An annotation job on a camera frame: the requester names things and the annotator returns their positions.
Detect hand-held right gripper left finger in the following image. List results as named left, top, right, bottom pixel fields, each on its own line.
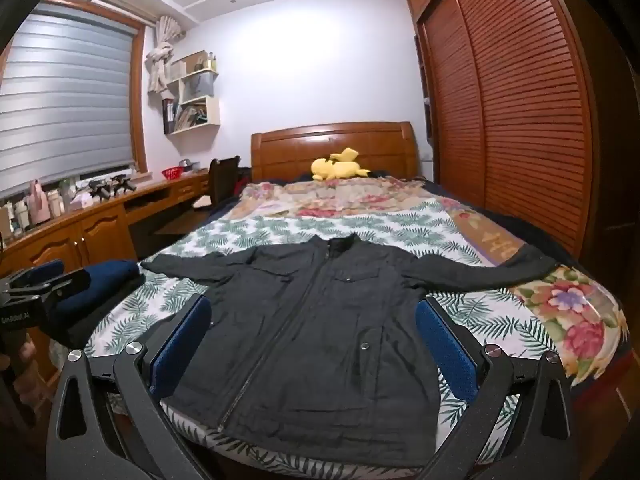
left=44, top=296, right=213, bottom=480

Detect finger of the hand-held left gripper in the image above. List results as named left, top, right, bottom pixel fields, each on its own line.
left=0, top=259, right=66, bottom=294
left=29, top=268, right=94, bottom=314

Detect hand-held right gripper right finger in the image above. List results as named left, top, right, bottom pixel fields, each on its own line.
left=414, top=296, right=574, bottom=480

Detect black jacket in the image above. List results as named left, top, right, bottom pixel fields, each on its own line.
left=140, top=232, right=561, bottom=468

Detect navy blue folded cloth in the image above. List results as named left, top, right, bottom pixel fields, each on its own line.
left=50, top=259, right=143, bottom=318

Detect wooden desk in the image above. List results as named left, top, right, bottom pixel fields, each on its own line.
left=0, top=167, right=216, bottom=381

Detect row of toiletry bottles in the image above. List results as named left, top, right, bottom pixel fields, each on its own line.
left=0, top=180, right=83, bottom=241

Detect black small devices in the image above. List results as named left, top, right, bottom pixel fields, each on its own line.
left=87, top=175, right=137, bottom=201

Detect dark wooden chair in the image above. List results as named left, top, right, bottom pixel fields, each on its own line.
left=192, top=157, right=241, bottom=211

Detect grey window blind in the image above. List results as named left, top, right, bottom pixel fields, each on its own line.
left=0, top=2, right=138, bottom=196

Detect yellow plush toy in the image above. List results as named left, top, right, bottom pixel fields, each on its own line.
left=311, top=147, right=372, bottom=182

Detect wooden bed headboard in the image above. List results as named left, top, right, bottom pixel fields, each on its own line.
left=250, top=121, right=420, bottom=183

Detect beige tied curtain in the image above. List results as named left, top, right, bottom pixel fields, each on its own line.
left=145, top=15, right=186, bottom=93

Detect wooden louvred wardrobe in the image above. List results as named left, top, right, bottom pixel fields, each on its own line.
left=405, top=0, right=640, bottom=411

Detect wooden window frame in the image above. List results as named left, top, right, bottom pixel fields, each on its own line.
left=0, top=0, right=151, bottom=201

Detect white wall shelf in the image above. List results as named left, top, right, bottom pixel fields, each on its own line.
left=161, top=50, right=221, bottom=136

